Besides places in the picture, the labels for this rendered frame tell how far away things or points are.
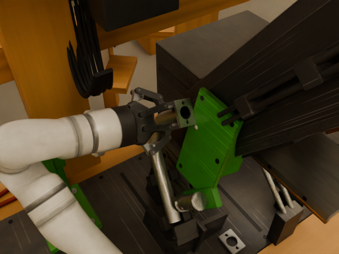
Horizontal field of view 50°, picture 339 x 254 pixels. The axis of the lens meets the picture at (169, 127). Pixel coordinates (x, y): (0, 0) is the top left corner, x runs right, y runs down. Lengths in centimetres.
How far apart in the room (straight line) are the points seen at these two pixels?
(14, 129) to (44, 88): 31
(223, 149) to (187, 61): 24
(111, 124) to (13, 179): 17
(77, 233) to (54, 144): 14
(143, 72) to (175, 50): 206
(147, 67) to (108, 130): 236
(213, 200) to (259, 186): 30
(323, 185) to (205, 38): 43
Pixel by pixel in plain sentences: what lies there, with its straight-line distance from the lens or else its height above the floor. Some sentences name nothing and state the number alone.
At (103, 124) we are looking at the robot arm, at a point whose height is 129.
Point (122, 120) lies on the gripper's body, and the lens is 63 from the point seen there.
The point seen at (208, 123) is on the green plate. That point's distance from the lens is 70.
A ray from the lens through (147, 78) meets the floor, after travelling 285.
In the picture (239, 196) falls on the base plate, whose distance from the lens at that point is 100.
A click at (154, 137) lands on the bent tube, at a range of 81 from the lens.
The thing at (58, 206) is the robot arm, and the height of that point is 125.
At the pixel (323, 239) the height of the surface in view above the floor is 90.
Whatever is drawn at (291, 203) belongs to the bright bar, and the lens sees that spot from 88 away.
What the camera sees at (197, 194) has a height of 110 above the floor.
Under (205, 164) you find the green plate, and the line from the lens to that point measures 74.
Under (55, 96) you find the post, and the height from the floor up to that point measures 117.
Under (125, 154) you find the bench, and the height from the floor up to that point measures 88.
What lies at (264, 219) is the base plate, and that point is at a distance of 98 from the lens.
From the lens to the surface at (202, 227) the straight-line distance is 85.
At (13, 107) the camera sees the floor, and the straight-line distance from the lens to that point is 281.
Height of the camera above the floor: 171
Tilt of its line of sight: 44 degrees down
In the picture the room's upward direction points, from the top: straight up
